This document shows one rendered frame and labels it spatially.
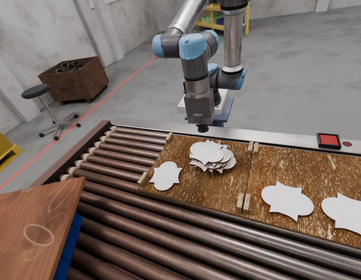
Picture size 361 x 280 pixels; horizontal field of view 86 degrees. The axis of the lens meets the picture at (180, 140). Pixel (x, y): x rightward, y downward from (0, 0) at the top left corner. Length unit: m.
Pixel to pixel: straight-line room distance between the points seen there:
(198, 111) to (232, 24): 0.50
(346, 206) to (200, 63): 0.61
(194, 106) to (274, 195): 0.40
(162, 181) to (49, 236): 0.40
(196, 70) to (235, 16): 0.48
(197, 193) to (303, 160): 0.43
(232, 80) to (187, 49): 0.59
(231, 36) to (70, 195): 0.94
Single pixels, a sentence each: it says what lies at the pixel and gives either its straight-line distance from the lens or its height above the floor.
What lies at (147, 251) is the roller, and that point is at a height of 0.92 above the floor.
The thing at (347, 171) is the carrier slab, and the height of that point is 0.94.
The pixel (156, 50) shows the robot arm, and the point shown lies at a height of 1.38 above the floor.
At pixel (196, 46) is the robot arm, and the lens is 0.56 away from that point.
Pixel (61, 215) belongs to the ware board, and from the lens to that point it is 0.78.
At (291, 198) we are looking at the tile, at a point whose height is 0.95.
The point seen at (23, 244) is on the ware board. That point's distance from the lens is 0.81.
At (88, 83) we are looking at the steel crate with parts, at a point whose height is 0.37.
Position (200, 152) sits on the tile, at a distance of 0.80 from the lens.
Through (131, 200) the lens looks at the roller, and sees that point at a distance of 0.84.
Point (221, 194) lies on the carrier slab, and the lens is 0.74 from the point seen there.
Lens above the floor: 1.56
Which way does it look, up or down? 39 degrees down
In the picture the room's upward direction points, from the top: 13 degrees counter-clockwise
